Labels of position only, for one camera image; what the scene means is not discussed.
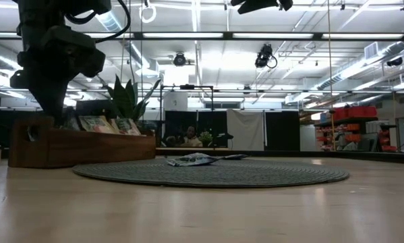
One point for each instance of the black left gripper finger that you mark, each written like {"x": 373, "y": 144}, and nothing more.
{"x": 44, "y": 101}
{"x": 59, "y": 101}

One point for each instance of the wooden tea box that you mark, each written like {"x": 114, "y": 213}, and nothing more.
{"x": 87, "y": 152}

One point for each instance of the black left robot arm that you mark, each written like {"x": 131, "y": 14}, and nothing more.
{"x": 39, "y": 17}

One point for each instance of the pale green tea packet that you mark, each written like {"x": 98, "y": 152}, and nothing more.
{"x": 97, "y": 124}

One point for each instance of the white grey tea packet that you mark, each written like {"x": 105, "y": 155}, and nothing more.
{"x": 191, "y": 159}

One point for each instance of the flat dark tea packet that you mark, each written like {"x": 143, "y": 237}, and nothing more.
{"x": 235, "y": 157}

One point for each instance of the black computer monitor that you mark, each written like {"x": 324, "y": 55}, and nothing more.
{"x": 93, "y": 107}

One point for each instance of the overhead light bar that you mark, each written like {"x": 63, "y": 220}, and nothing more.
{"x": 228, "y": 35}

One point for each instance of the green snake plant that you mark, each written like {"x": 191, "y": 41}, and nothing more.
{"x": 122, "y": 98}

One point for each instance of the white air vent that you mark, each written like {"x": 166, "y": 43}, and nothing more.
{"x": 371, "y": 50}

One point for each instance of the white sign box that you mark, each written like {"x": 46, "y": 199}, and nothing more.
{"x": 175, "y": 101}

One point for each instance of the black partition panel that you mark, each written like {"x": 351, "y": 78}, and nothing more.
{"x": 218, "y": 121}
{"x": 282, "y": 131}

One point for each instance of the white hanging sheet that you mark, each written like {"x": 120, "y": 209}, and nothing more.
{"x": 245, "y": 130}

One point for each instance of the shelf with red bins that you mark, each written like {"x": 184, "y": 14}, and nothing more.
{"x": 355, "y": 112}

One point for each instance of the black desk lamp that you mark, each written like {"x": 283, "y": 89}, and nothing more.
{"x": 222, "y": 136}

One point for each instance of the person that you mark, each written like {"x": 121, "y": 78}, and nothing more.
{"x": 191, "y": 140}

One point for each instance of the small green potted plant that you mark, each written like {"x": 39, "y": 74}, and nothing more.
{"x": 205, "y": 136}

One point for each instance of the round grey woven placemat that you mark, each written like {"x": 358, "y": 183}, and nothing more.
{"x": 238, "y": 173}

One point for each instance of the black overhead camera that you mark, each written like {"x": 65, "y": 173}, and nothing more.
{"x": 394, "y": 61}
{"x": 264, "y": 55}
{"x": 179, "y": 60}

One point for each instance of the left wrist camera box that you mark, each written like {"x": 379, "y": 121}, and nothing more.
{"x": 90, "y": 6}

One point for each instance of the black metal stand frame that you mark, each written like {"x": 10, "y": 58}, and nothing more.
{"x": 187, "y": 86}

